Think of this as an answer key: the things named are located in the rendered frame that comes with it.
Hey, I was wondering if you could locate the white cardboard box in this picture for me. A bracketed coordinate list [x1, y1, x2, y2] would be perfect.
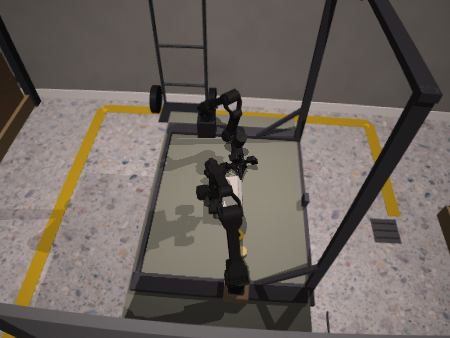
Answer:
[222, 176, 242, 207]

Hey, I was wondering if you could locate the dark grey metal support frame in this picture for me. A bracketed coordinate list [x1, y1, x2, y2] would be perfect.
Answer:
[254, 0, 443, 290]

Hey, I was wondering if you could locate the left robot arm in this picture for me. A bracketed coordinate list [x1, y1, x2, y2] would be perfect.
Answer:
[196, 158, 250, 295]

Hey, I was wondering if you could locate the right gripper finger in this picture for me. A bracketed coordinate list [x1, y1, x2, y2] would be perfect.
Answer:
[238, 163, 247, 180]
[230, 165, 240, 178]

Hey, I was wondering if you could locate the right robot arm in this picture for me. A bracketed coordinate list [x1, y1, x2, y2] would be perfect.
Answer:
[197, 89, 247, 162]

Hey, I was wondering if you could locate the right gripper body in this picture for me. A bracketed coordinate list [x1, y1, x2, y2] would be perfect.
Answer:
[221, 149, 258, 171]

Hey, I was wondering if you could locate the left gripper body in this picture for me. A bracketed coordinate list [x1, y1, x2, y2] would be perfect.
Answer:
[209, 187, 223, 214]

